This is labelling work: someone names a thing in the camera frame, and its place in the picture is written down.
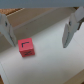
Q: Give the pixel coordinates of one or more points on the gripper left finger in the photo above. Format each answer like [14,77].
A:
[7,29]

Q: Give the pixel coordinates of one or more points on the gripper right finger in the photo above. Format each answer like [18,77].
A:
[70,29]

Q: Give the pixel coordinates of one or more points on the pink block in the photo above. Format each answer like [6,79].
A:
[26,47]

